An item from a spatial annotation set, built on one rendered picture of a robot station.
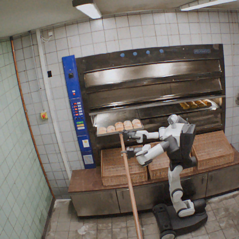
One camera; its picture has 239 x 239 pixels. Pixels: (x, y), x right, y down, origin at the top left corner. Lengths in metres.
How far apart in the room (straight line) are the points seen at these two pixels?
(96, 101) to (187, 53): 1.32
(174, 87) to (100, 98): 0.94
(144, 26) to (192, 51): 0.70
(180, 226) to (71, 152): 1.78
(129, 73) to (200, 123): 1.20
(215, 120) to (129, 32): 1.69
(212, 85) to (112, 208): 2.12
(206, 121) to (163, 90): 0.79
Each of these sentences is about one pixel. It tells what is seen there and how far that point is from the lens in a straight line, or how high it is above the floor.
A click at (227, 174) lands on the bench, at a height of 0.43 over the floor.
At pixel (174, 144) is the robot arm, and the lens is 2.09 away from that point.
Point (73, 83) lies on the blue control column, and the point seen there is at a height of 1.79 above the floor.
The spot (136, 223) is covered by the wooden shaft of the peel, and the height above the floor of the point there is 1.19.
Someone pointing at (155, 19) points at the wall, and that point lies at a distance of 2.95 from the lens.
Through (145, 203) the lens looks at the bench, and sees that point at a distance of 3.19.
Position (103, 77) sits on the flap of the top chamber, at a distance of 2.96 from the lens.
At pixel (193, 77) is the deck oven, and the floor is 1.67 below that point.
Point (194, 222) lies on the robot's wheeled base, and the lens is 2.95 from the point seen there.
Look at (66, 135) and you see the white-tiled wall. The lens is 3.25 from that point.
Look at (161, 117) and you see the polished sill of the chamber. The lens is 3.16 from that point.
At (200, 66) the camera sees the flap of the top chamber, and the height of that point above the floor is 1.80.
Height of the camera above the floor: 2.36
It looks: 21 degrees down
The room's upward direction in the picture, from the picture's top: 9 degrees counter-clockwise
